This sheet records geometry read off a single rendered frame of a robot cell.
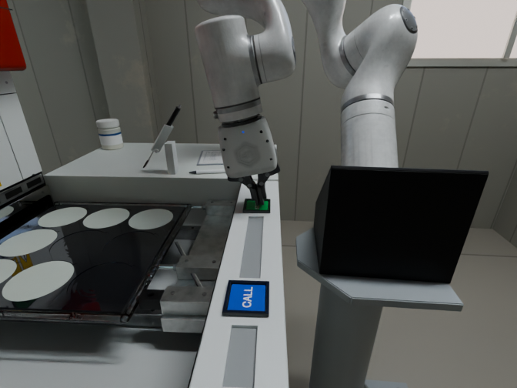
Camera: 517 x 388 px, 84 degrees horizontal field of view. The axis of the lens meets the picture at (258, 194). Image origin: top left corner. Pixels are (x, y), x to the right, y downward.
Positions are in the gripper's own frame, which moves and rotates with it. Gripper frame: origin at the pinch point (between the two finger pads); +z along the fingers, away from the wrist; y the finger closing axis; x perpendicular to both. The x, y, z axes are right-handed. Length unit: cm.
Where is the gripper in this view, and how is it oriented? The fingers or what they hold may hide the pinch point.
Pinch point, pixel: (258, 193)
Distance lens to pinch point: 59.1
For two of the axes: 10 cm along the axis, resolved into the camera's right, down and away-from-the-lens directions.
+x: 0.4, -4.1, 9.1
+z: 2.1, 8.9, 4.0
